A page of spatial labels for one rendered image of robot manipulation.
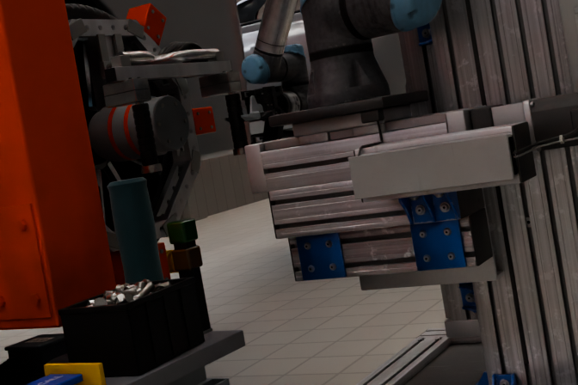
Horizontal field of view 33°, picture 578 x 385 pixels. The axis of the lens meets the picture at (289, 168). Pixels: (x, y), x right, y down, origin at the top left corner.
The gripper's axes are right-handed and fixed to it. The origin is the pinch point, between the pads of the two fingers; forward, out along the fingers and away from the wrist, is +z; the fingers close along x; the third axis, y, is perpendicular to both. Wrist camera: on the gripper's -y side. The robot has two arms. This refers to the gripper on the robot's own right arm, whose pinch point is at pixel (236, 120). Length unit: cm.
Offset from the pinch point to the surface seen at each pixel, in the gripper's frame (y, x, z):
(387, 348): -83, -21, -93
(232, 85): 8.4, 1.5, 1.5
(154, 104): 6.5, -6.6, 21.6
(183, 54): 17.1, -3.4, 11.9
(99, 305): -27, 23, 80
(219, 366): -83, -78, -75
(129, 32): 25.6, -20.4, 9.5
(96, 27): 27.0, -20.5, 20.6
